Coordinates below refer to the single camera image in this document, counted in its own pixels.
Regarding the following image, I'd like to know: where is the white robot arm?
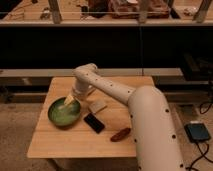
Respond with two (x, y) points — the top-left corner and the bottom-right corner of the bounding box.
(72, 63), (185, 171)

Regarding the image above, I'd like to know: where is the black box on floor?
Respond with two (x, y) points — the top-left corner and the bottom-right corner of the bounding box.
(184, 123), (211, 143)

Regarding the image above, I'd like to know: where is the brown red oblong object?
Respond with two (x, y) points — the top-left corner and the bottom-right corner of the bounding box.
(110, 128), (131, 142)

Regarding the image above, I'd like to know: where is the wooden table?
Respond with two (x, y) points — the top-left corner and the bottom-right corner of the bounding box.
(26, 76), (156, 171)

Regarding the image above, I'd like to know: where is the white sponge block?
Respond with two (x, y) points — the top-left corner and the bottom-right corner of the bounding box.
(89, 100), (107, 114)

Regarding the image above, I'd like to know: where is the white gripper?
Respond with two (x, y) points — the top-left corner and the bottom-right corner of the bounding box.
(64, 84), (89, 106)

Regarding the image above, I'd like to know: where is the black cable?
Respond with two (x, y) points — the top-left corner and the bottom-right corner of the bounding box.
(185, 99), (213, 171)

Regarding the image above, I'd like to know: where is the green ceramic bowl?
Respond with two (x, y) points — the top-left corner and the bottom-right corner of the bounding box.
(48, 97), (81, 127)

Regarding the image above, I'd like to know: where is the background wooden shelf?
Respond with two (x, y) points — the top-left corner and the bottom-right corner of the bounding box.
(0, 0), (213, 26)

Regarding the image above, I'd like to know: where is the black phone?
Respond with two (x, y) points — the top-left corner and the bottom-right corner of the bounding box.
(84, 113), (105, 133)

